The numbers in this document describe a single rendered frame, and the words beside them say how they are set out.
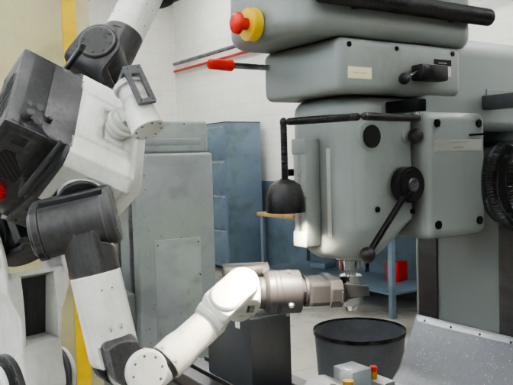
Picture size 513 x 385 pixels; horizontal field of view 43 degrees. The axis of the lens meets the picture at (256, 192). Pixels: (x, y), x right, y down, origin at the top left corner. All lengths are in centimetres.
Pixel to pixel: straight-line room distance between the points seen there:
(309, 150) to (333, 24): 25
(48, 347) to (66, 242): 48
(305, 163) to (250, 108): 803
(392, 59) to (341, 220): 32
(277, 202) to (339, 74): 25
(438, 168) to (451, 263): 38
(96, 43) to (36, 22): 146
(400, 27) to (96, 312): 76
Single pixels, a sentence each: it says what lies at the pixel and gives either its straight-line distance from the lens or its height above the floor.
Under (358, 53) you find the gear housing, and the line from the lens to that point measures 122.
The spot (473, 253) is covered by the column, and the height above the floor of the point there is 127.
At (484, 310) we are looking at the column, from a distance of 164.
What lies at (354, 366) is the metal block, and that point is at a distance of 142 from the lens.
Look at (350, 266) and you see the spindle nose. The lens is 135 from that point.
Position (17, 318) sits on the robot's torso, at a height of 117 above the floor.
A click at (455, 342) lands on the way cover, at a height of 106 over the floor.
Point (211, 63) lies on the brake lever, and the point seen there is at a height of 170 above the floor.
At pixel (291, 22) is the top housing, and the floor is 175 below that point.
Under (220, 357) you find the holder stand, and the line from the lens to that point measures 176.
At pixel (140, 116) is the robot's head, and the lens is 124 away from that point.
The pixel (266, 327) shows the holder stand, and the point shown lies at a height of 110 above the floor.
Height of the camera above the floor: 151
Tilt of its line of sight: 3 degrees down
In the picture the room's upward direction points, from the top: 2 degrees counter-clockwise
